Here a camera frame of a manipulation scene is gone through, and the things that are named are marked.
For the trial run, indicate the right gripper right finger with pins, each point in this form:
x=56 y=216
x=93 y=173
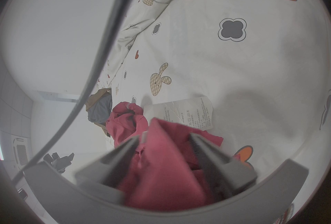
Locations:
x=232 y=176

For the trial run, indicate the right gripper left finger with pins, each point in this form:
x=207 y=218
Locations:
x=98 y=173

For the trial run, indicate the red shirt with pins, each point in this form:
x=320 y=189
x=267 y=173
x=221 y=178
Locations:
x=160 y=166

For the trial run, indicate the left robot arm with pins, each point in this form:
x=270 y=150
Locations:
x=60 y=162

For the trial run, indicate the bed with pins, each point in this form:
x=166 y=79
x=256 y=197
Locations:
x=232 y=62

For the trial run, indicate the grey garment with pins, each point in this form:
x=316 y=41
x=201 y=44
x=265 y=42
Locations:
x=100 y=109

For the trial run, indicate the brown garment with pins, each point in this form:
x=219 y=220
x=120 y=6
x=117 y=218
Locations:
x=99 y=92

